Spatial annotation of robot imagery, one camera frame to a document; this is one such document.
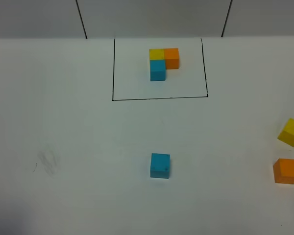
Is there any yellow template block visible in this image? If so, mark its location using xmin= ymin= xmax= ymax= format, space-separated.
xmin=149 ymin=48 xmax=165 ymax=60

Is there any orange template block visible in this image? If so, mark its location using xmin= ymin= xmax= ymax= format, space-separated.
xmin=164 ymin=48 xmax=180 ymax=70

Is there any blue template block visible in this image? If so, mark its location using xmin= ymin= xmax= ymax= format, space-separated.
xmin=149 ymin=60 xmax=166 ymax=81

